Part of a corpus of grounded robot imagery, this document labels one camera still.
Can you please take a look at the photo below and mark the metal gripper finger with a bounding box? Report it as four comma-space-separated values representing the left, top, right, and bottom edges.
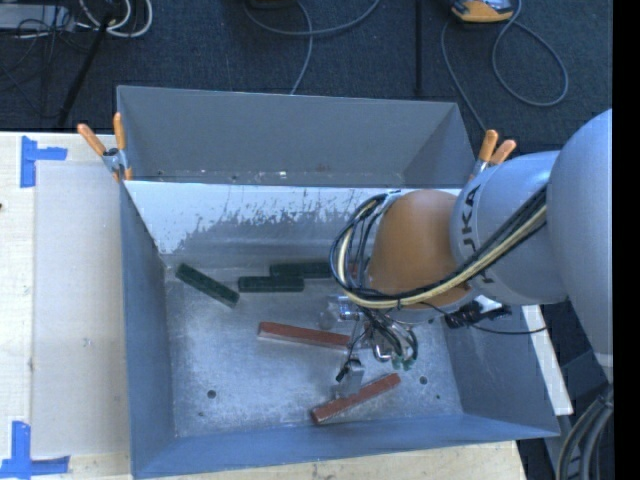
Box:
346, 359, 366, 398
333, 362, 352, 398

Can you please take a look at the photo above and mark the red-brown flat block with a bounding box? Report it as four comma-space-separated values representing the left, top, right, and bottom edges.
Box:
309, 372, 403, 426
256, 320, 352, 352

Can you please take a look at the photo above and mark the dark green flat block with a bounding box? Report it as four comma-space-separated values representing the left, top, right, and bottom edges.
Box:
174, 262, 242, 310
237, 275, 306, 294
269, 260, 335, 280

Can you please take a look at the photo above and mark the grey metal bin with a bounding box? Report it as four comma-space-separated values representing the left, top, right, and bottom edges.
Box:
115, 85, 562, 480

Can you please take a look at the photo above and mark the pale flat board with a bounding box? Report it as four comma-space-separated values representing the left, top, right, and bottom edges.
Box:
29, 159, 132, 462

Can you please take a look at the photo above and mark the black cylinder on white bracket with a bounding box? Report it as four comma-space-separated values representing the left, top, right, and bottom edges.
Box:
443, 294, 514, 330

